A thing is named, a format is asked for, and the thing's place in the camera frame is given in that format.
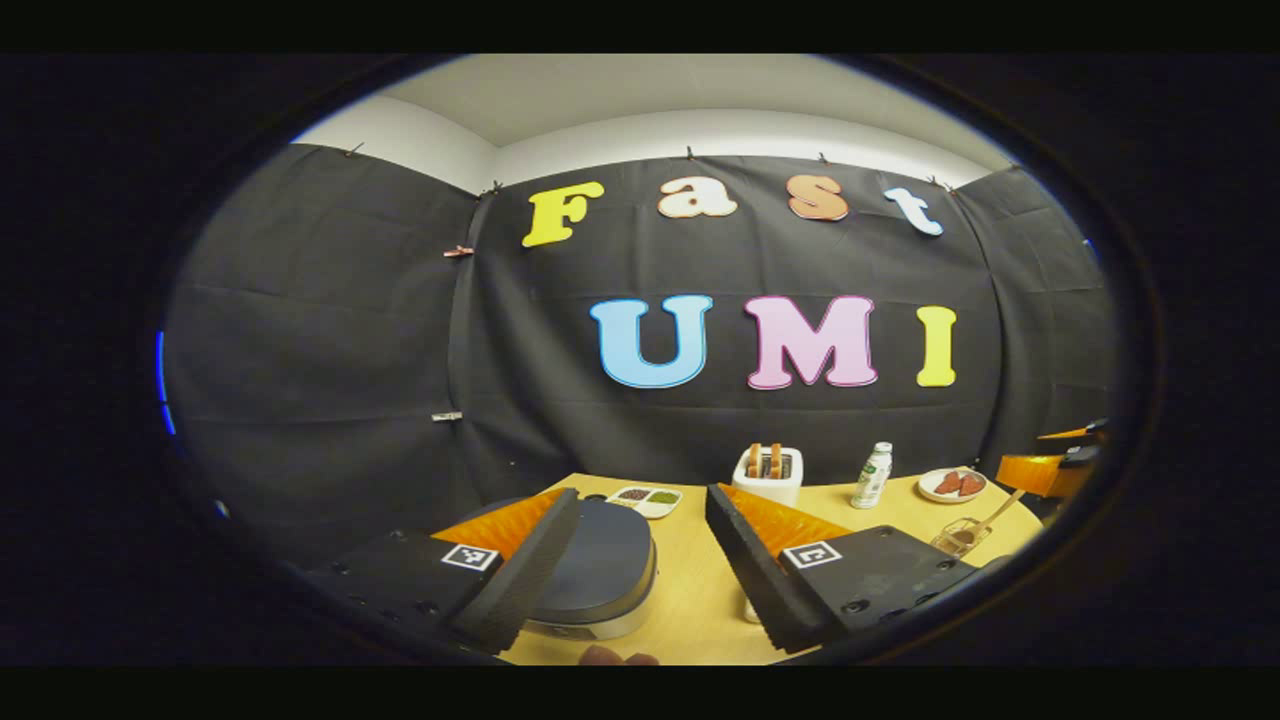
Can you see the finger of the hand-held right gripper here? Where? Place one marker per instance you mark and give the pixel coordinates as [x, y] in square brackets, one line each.
[1070, 434]
[1040, 475]

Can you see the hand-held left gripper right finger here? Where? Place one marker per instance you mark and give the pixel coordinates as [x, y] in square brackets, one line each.
[750, 570]

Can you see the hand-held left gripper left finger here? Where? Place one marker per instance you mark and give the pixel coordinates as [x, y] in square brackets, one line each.
[530, 580]

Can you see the wooden spoon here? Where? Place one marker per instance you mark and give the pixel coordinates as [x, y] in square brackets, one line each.
[1000, 508]

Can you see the dark grey rice cooker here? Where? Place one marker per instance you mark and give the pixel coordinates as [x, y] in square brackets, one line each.
[605, 565]

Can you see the red meat piece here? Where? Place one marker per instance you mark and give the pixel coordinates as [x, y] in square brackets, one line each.
[948, 483]
[971, 485]

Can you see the white toaster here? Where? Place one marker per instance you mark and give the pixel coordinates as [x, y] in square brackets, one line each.
[768, 492]

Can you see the brown bread slice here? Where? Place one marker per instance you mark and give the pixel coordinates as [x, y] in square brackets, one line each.
[753, 460]
[775, 460]

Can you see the white round plate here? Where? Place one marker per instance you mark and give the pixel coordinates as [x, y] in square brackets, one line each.
[927, 493]

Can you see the white divided grain dish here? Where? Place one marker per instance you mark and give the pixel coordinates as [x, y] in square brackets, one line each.
[645, 500]

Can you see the white bottle green label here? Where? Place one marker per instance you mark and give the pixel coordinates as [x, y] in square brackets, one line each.
[872, 480]

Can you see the black backdrop cloth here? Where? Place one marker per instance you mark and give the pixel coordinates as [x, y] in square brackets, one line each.
[330, 340]

